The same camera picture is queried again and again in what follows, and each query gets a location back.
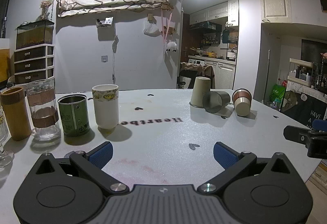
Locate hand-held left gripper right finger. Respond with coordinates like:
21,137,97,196
197,141,295,193

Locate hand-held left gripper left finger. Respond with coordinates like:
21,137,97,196
34,141,129,193

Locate dark transparent plastic cup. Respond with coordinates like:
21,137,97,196
203,91,231,114

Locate beige cup with brown band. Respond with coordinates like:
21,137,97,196
232,88,252,116

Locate beige paper cup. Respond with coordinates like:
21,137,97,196
189,77,211,108

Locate white cup with yellow print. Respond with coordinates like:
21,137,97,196
92,84,119,130

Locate glass cup with brown bands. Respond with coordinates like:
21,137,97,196
26,78,61,142

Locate bamboo cup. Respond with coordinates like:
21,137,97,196
0,87,32,141

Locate dark printed cloth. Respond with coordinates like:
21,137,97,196
280,88,327,128

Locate green plastic bag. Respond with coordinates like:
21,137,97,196
270,83,287,103

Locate green tin can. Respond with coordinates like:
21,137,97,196
57,94,91,137

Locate white rack with bottles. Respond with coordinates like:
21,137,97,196
287,58,315,88

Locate white mop pole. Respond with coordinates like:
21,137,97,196
263,50,271,102

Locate chair with brown jacket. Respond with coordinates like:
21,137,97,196
178,61,215,89

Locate ribbed stemmed glass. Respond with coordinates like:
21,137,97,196
0,106,15,168

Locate white rice cooker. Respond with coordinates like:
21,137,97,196
226,47,238,61

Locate white plastic drawer unit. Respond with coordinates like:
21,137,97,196
13,44,56,85

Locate blue hanging kitchen cloth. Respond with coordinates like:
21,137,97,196
221,28,231,44

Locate dark brown door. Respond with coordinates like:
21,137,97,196
178,13,191,64

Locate black range hood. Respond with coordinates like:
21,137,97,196
190,21,222,32

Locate yellow wooden board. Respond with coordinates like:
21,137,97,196
0,38,11,84

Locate white hanging bag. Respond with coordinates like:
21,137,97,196
143,20,160,36

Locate glass fish tank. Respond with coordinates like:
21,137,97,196
16,19,55,50

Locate pink ribbon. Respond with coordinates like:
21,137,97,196
160,7,172,47

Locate white kitchen upper cabinets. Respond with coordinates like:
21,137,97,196
189,0,240,27

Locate dried flower bouquet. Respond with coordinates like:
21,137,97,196
40,0,54,20

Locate dark wall screen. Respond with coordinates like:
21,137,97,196
301,38,327,64

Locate white charger cable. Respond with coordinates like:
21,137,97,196
111,35,120,81

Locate tall white wall cabinet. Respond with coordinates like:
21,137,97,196
260,0,293,24

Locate metal wall holder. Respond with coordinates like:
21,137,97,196
96,17,114,28

